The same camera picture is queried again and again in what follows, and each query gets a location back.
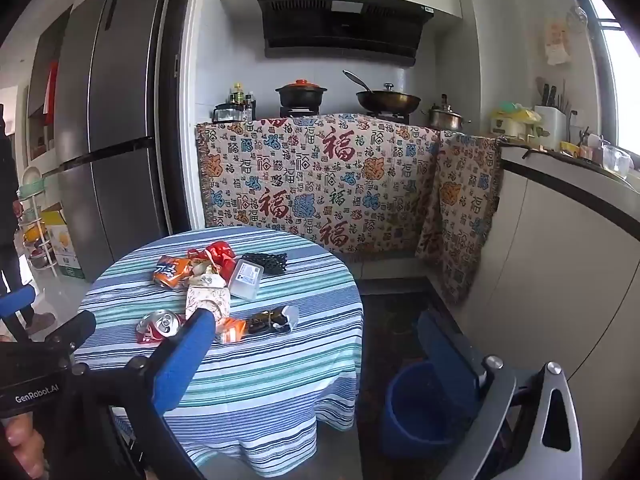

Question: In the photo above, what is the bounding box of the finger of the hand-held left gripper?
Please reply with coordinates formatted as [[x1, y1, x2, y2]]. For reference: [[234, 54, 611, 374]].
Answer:
[[29, 310, 97, 361], [0, 286, 38, 333]]

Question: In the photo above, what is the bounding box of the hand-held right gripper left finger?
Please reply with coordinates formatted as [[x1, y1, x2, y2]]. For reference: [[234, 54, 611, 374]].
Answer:
[[75, 307, 218, 480]]

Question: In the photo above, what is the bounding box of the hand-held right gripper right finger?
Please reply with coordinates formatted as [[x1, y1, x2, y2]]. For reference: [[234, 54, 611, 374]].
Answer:
[[417, 310, 586, 480]]

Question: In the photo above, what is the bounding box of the crushed red can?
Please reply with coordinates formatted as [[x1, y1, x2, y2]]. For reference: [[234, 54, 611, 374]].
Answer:
[[136, 310, 186, 345]]

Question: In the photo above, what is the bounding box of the small orange packet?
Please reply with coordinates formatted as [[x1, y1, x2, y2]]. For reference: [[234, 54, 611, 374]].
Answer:
[[215, 316, 249, 345]]

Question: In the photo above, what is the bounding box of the blue plastic bin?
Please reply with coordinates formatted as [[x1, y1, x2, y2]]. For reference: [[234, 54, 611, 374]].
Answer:
[[385, 362, 488, 461]]

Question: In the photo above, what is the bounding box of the floral tissue box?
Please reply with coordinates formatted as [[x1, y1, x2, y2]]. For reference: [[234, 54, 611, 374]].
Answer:
[[185, 285, 232, 324]]

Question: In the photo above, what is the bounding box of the beige paper wrapper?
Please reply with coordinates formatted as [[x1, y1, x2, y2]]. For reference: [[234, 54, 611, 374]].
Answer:
[[192, 264, 224, 289]]

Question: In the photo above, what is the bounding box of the large orange snack packet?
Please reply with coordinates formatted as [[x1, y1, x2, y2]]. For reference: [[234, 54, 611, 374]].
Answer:
[[152, 255, 194, 290]]

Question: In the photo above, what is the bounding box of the dark foil wrapper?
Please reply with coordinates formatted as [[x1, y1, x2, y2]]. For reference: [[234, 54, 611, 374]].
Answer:
[[246, 305, 300, 336]]

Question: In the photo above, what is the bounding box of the clear plastic box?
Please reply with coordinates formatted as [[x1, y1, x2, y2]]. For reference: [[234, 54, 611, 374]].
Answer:
[[227, 258, 265, 301]]

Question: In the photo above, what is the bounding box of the red plastic bag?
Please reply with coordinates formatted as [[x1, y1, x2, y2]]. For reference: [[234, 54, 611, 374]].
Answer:
[[187, 241, 239, 281]]

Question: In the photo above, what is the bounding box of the black mesh bag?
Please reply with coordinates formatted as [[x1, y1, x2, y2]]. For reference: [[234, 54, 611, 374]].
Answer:
[[243, 252, 289, 277]]

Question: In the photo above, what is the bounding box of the person's left hand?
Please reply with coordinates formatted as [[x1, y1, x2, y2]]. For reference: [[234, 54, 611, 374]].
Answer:
[[0, 412, 47, 480]]

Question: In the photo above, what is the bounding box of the yellow green carton box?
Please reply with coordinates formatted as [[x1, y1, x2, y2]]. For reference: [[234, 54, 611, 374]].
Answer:
[[42, 205, 87, 279]]

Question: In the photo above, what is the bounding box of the white storage rack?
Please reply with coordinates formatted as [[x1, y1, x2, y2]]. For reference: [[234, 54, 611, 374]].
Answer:
[[19, 165, 57, 281]]

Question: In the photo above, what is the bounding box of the striped tablecloth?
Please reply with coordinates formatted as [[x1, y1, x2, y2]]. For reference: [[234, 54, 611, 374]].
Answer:
[[74, 226, 364, 469]]

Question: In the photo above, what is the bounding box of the narrow printed blanket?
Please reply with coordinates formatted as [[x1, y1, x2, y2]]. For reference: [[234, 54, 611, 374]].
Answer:
[[415, 130, 504, 307]]

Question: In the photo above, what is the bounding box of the white kitchen counter cabinet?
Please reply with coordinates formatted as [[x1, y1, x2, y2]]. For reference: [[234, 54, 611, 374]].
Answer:
[[440, 145, 640, 480]]

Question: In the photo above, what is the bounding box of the grey refrigerator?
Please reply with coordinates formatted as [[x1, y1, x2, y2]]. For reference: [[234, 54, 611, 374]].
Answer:
[[52, 0, 193, 283]]

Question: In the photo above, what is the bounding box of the steel cooking pot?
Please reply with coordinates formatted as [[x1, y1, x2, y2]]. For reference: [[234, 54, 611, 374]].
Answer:
[[422, 94, 472, 131]]

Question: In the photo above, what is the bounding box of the white appliance with yellow cloth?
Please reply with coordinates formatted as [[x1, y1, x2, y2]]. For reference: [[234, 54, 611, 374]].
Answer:
[[489, 102, 543, 142]]

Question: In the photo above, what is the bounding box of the white knife holder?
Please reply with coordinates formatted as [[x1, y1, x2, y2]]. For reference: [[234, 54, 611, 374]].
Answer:
[[534, 77, 572, 152]]

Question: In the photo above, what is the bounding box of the black glass jug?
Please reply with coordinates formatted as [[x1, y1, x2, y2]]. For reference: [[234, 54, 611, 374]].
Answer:
[[212, 103, 245, 124]]

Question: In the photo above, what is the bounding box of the clear plastic container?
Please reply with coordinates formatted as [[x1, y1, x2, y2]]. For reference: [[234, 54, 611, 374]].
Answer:
[[602, 144, 633, 177]]

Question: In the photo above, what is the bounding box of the black wok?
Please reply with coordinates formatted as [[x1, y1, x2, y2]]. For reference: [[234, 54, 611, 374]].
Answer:
[[342, 70, 422, 114]]

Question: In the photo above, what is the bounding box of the black clay pot orange lid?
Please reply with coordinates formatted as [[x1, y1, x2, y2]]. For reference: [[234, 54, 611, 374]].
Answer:
[[275, 79, 329, 111]]

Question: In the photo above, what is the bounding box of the window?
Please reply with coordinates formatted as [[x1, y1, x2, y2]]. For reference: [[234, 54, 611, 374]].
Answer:
[[575, 0, 640, 161]]

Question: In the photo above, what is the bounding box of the black range hood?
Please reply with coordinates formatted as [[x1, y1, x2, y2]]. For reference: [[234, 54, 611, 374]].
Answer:
[[257, 0, 426, 67]]

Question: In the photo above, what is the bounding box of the hanging wall bag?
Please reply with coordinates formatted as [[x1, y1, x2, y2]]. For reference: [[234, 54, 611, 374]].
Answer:
[[542, 7, 589, 67]]

